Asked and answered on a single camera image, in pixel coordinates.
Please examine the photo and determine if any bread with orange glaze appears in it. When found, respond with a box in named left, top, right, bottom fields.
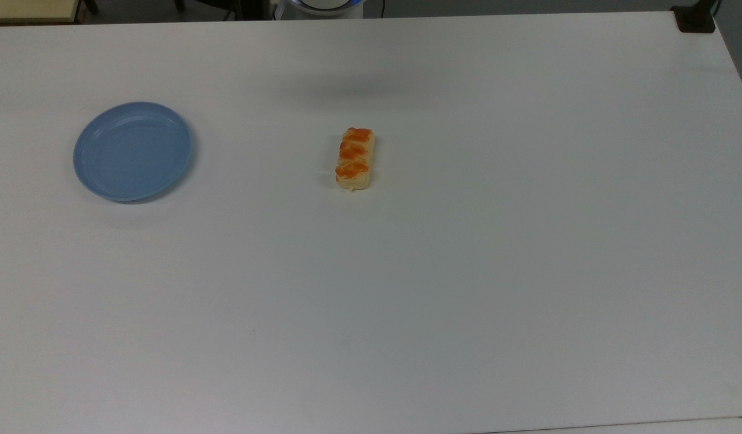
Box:
left=335, top=127, right=376, bottom=192

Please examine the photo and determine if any black table clamp mount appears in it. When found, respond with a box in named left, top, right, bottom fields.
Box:
left=671, top=0, right=722, bottom=34

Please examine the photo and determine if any blue round plate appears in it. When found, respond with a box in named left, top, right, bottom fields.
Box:
left=73, top=101, right=195, bottom=203

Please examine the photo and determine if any light wooden table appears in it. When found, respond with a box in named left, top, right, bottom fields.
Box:
left=0, top=0, right=83, bottom=25

